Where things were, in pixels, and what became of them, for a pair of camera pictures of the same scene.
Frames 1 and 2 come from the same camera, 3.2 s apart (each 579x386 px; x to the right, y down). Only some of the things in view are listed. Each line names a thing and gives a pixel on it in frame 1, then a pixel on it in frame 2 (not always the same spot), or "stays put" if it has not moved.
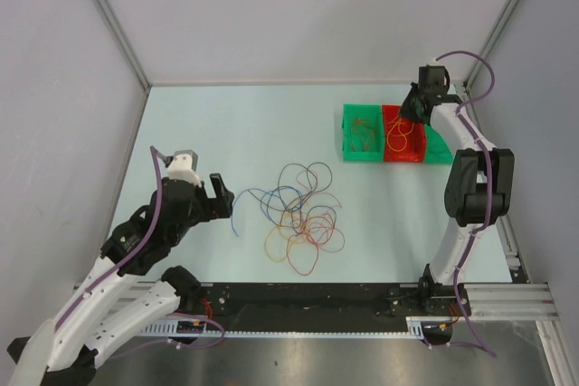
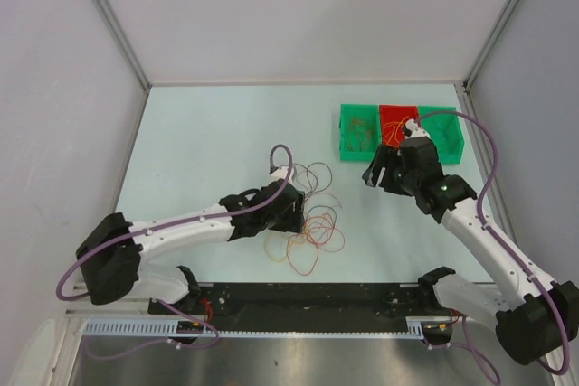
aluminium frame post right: (504, 18) stays put
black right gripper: (405, 112) -> (389, 155)
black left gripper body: (201, 209) -> (289, 221)
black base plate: (321, 303) stays put
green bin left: (363, 133) stays put
